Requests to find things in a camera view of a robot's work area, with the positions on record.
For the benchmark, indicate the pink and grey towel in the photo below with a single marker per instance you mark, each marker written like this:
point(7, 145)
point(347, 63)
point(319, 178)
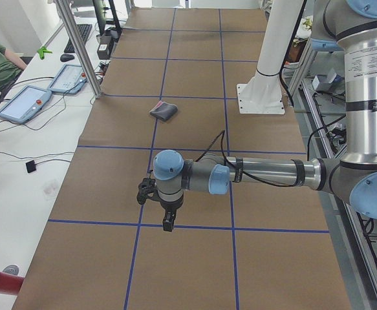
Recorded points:
point(163, 111)

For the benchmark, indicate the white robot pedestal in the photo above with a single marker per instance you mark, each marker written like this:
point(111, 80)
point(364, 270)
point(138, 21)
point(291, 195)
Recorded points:
point(263, 94)

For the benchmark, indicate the red cylinder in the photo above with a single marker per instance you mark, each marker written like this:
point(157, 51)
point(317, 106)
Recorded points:
point(10, 284)

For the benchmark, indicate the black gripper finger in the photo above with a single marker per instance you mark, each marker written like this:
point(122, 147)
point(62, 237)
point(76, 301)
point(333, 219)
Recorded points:
point(166, 222)
point(172, 219)

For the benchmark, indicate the black power adapter box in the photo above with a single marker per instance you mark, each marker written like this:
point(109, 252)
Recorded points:
point(105, 47)

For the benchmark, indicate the small cardboard box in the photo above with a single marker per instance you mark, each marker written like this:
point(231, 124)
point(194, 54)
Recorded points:
point(324, 82)

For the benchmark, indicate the near teach pendant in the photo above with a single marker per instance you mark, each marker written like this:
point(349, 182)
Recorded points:
point(25, 104)

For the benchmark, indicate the teach pendant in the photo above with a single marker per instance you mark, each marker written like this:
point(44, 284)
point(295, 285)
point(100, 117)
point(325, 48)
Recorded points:
point(69, 80)
point(25, 104)

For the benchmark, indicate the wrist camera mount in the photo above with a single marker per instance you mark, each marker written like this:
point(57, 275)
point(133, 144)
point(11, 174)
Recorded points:
point(146, 191)

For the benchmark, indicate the small black square device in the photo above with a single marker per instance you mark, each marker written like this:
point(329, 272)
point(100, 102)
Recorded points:
point(31, 166)

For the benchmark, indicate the aluminium side frame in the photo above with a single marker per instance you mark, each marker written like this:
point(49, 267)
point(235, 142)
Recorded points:
point(351, 175)

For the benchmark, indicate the grey round cap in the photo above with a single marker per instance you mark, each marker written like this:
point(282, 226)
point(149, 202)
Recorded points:
point(11, 269)

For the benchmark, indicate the green clamp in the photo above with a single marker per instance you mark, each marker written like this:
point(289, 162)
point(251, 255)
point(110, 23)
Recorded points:
point(42, 51)

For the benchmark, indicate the black computer mouse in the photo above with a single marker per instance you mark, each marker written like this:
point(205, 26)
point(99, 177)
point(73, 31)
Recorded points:
point(66, 57)

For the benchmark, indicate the aluminium frame post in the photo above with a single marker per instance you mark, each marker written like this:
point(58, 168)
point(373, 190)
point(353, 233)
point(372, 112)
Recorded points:
point(79, 46)

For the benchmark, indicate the far teach pendant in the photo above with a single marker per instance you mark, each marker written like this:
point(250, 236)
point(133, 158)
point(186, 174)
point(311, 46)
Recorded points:
point(69, 80)

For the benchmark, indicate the black monitor stand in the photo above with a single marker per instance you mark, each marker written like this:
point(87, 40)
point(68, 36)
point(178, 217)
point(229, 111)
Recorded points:
point(100, 10)

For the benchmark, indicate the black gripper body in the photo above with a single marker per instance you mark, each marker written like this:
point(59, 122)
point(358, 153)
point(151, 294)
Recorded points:
point(169, 206)

